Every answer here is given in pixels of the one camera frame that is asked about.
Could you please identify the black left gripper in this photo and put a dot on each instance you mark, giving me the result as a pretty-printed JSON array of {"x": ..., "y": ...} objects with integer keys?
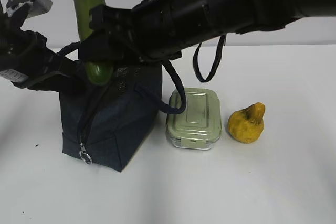
[{"x": 31, "y": 65}]

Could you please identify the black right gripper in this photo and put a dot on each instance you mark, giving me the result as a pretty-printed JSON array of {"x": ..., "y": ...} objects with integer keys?
[{"x": 114, "y": 40}]

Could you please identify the navy blue lunch bag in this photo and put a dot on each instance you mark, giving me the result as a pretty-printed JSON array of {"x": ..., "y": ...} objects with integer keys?
[{"x": 107, "y": 124}]

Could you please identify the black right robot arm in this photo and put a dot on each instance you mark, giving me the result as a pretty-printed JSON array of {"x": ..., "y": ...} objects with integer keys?
[{"x": 156, "y": 30}]

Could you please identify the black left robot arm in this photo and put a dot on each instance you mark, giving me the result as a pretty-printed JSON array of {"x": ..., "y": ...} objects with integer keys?
[{"x": 11, "y": 24}]

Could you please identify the yellow toy gourd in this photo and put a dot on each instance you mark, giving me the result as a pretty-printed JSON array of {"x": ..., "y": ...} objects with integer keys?
[{"x": 246, "y": 125}]

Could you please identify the green cucumber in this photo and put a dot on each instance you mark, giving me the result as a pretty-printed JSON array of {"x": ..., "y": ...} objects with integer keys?
[{"x": 98, "y": 72}]

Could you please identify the green lid glass container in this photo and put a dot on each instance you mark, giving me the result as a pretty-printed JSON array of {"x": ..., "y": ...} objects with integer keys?
[{"x": 199, "y": 127}]

